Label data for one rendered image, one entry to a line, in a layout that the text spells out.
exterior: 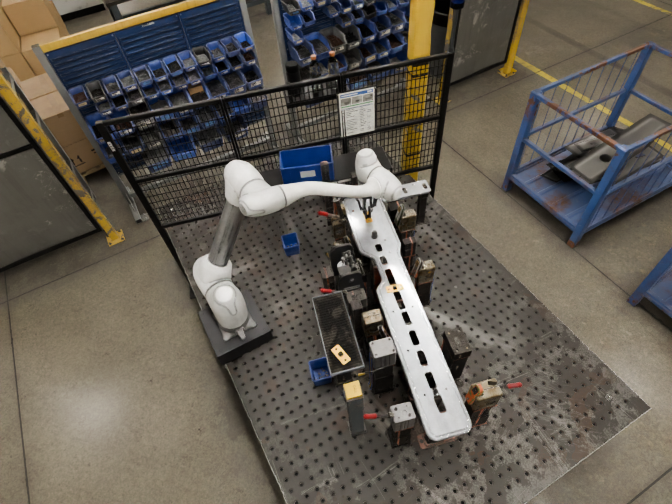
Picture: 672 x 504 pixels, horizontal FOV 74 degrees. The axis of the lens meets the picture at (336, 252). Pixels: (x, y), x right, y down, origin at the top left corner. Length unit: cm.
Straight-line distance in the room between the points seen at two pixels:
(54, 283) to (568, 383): 371
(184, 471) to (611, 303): 303
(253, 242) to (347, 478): 147
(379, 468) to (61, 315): 275
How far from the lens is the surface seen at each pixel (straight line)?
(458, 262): 268
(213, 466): 303
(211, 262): 227
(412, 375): 197
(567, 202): 399
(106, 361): 360
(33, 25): 619
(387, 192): 202
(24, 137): 367
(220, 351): 236
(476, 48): 514
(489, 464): 223
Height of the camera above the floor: 282
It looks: 52 degrees down
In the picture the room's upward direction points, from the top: 7 degrees counter-clockwise
